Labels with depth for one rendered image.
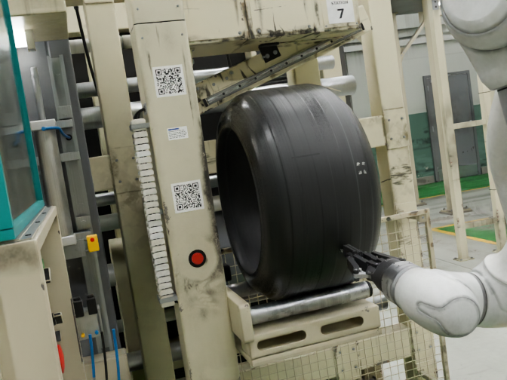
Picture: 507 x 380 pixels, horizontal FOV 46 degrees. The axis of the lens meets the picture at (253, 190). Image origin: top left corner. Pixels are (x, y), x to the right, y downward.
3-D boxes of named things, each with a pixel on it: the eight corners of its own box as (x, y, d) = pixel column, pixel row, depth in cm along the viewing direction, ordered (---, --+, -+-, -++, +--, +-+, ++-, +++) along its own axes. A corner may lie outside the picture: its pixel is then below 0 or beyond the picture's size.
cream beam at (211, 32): (176, 47, 173) (167, -5, 172) (164, 61, 197) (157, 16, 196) (364, 28, 189) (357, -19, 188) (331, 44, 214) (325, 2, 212)
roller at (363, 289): (241, 311, 152) (245, 328, 150) (244, 306, 148) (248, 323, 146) (364, 283, 162) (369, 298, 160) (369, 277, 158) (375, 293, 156)
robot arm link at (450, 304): (387, 317, 115) (445, 315, 119) (434, 350, 100) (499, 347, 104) (394, 262, 113) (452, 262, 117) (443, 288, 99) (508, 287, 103)
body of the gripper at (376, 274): (416, 258, 121) (391, 247, 130) (379, 267, 119) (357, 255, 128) (417, 293, 123) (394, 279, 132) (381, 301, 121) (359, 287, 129)
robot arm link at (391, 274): (391, 271, 114) (376, 263, 119) (394, 316, 115) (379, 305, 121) (433, 262, 116) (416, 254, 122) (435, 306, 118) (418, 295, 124)
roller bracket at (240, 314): (244, 345, 143) (238, 305, 143) (209, 307, 181) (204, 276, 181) (257, 341, 144) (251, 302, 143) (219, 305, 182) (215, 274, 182)
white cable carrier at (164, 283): (161, 307, 150) (130, 120, 146) (159, 304, 155) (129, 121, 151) (179, 304, 151) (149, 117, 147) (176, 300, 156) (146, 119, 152)
